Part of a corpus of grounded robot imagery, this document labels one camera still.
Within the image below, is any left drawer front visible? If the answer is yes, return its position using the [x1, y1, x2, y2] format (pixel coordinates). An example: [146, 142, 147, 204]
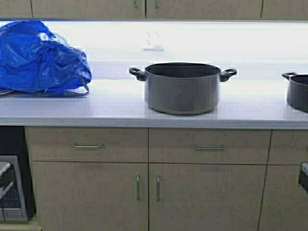
[26, 127, 148, 163]

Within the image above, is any blue plastic tarp bag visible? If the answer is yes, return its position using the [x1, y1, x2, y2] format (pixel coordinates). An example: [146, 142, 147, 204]
[0, 21, 92, 97]

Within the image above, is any white wall outlet plate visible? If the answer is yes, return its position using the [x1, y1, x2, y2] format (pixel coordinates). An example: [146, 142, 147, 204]
[142, 31, 165, 51]

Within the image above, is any drawer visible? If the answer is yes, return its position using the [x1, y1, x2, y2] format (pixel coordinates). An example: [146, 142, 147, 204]
[26, 127, 148, 163]
[149, 128, 271, 164]

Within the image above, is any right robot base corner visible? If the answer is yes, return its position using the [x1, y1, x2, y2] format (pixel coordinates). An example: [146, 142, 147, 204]
[298, 162, 308, 192]

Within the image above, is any right drawer front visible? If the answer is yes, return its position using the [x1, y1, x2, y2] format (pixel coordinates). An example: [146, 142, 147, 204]
[149, 128, 271, 164]

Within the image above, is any cabinet door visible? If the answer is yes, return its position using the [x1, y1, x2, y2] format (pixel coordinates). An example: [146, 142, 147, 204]
[149, 164, 266, 231]
[146, 0, 263, 20]
[32, 0, 145, 19]
[32, 162, 148, 231]

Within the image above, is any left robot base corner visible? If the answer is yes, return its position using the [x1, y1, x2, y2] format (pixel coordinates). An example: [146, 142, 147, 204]
[0, 162, 13, 180]

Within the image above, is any silver microwave oven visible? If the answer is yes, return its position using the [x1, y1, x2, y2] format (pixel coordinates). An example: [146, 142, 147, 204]
[0, 155, 28, 222]

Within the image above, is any grey cooking pot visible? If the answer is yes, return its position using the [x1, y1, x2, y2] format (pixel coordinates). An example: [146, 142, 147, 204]
[129, 63, 237, 115]

